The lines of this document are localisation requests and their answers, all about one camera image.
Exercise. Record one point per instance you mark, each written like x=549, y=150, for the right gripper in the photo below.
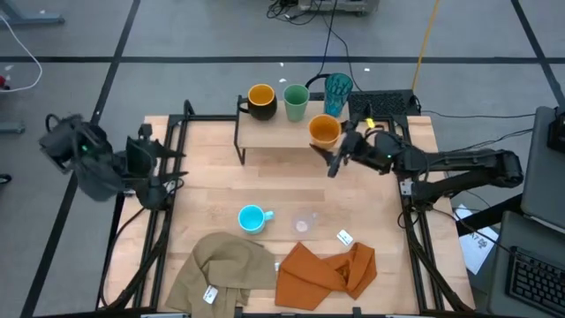
x=362, y=148

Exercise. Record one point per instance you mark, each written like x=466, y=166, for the black device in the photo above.
x=557, y=130

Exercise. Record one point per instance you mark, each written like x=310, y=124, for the black metal table frame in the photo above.
x=207, y=117

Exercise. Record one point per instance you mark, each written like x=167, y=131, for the grey monitor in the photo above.
x=543, y=176

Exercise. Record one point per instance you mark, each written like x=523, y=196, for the light blue mug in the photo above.
x=251, y=218

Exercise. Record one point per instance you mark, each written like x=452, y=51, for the orange plastic cup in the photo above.
x=324, y=128

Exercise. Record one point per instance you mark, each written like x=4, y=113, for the black side bracket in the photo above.
x=490, y=218

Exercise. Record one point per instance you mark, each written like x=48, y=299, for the grey cart base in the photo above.
x=335, y=5

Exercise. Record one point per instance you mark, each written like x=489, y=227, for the black keyboard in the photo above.
x=536, y=282

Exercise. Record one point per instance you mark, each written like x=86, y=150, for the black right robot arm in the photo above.
x=463, y=163

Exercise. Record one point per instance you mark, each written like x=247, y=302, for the small white tag box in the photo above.
x=344, y=237

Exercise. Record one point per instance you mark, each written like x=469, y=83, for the green plastic cup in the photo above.
x=296, y=99

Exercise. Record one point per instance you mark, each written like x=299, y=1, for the grey desk foot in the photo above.
x=31, y=20

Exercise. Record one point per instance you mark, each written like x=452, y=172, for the orange cloth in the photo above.
x=309, y=278

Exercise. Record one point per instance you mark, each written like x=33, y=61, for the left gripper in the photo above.
x=141, y=159

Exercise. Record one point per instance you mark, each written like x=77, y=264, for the grey side desk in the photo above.
x=503, y=265

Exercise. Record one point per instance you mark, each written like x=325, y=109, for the black mug with yellow inside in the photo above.
x=261, y=95

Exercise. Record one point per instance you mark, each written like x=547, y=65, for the wooden shelf with black legs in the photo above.
x=273, y=137

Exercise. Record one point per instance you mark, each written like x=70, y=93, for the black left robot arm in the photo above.
x=88, y=168

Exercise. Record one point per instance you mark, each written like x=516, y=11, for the white paper sheet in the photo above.
x=479, y=249

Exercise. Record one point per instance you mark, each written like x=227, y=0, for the beige cloth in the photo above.
x=229, y=265

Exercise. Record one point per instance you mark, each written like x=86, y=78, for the yellow tape tag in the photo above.
x=370, y=122

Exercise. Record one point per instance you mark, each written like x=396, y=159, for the teal faceted plastic tumbler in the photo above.
x=337, y=93

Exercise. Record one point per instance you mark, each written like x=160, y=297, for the clear plastic mug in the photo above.
x=302, y=225

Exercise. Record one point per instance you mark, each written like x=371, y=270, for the black computer box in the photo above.
x=384, y=103

